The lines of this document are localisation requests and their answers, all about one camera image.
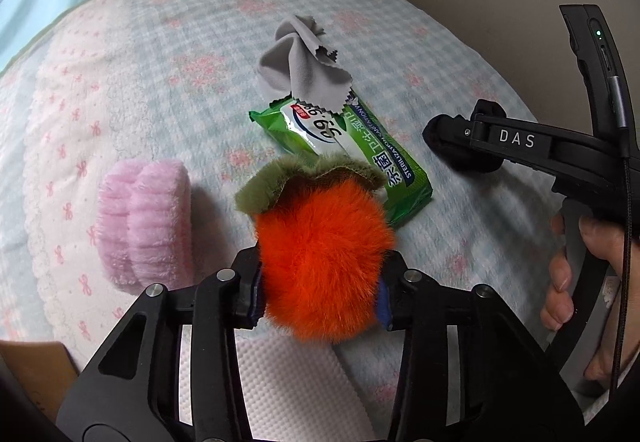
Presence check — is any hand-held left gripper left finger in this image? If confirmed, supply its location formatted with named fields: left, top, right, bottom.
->
left=56, top=245, right=266, bottom=442

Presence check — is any checked floral blanket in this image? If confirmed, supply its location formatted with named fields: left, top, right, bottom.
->
left=0, top=0, right=571, bottom=442

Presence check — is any green wet wipes packet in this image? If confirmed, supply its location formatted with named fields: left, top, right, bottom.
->
left=249, top=90, right=434, bottom=229

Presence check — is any black fuzzy soft item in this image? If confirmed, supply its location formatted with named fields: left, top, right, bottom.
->
left=422, top=99, right=507, bottom=174

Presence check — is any pink fluffy headband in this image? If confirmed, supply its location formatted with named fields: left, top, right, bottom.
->
left=95, top=159, right=193, bottom=292

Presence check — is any person's right hand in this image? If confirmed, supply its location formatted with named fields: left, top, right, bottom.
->
left=541, top=212, right=640, bottom=383

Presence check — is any white embossed paper towel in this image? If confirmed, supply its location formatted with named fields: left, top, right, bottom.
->
left=176, top=320, right=382, bottom=442

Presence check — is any orange plush persimmon toy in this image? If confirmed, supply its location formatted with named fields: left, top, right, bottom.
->
left=234, top=156, right=399, bottom=344

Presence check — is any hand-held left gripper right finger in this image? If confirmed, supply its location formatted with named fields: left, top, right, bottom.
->
left=375, top=252, right=586, bottom=442

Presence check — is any brown cardboard box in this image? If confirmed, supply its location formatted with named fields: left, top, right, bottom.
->
left=0, top=339, right=81, bottom=417

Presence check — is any grey microfibre cloth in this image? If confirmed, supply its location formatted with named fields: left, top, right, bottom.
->
left=256, top=15, right=355, bottom=104

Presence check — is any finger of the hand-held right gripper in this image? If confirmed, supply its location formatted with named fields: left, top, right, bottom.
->
left=434, top=116, right=476, bottom=144

